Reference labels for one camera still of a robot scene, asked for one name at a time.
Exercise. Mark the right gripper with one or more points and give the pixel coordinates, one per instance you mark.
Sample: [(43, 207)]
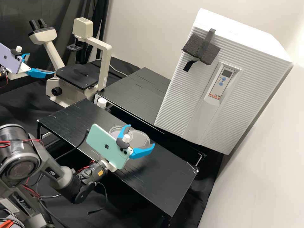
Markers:
[(109, 167)]

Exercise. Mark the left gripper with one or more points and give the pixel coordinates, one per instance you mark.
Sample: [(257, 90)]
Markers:
[(23, 69)]

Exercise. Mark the petri dish lid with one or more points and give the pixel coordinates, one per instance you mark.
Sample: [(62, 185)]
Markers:
[(140, 139)]

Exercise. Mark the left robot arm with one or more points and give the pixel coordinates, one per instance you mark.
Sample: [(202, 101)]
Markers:
[(2, 76)]

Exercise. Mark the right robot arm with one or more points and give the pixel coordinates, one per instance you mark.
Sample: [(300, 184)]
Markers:
[(59, 177)]

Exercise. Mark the petri dish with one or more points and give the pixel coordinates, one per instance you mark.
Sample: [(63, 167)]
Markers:
[(114, 133)]

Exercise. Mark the black platform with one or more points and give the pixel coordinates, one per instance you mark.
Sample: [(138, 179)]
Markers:
[(154, 180), (133, 95)]

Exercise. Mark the cream microscope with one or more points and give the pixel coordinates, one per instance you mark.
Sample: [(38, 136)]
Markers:
[(69, 92)]

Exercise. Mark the white-capped bottle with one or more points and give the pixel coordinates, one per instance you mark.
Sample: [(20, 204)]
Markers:
[(102, 102)]

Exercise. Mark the incubator door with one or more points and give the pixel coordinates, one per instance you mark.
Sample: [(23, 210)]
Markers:
[(190, 107)]

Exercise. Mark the white incubator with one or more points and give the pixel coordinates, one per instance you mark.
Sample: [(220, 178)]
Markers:
[(237, 28)]

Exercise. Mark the left wrist camera phone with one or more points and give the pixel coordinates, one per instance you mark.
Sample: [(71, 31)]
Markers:
[(7, 58)]

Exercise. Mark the wrist camera phone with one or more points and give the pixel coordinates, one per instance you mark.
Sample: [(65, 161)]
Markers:
[(102, 145), (7, 58)]

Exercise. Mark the right wrist camera phone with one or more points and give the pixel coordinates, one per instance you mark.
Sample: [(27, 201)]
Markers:
[(102, 145)]

